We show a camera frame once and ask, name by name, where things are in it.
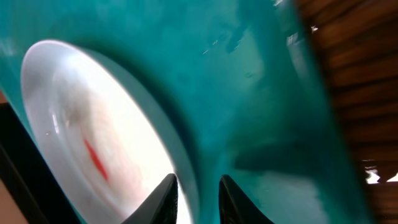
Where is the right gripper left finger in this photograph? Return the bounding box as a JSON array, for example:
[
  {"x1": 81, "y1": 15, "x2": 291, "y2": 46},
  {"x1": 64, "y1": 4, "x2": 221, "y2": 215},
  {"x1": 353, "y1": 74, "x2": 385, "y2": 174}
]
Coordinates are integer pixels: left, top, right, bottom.
[{"x1": 122, "y1": 173, "x2": 178, "y2": 224}]

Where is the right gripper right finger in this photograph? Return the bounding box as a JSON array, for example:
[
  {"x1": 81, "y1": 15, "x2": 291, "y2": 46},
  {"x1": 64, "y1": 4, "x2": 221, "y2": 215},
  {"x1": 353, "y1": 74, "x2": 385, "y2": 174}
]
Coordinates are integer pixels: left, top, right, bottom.
[{"x1": 218, "y1": 175, "x2": 274, "y2": 224}]

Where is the light blue plate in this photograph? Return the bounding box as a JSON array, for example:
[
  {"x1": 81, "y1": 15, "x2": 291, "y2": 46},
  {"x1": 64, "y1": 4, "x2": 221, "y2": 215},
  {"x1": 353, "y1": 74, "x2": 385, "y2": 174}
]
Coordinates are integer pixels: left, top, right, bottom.
[{"x1": 21, "y1": 40, "x2": 200, "y2": 223}]

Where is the teal plastic tray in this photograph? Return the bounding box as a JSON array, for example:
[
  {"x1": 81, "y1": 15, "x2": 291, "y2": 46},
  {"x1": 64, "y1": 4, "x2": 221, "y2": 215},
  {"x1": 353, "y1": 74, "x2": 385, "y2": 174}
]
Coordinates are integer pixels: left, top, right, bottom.
[{"x1": 1, "y1": 0, "x2": 375, "y2": 223}]

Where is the black plastic tray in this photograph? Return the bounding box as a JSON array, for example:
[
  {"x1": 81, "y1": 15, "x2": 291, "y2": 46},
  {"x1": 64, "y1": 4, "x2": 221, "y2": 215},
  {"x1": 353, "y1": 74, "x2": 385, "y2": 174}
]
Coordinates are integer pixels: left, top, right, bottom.
[{"x1": 1, "y1": 103, "x2": 80, "y2": 224}]

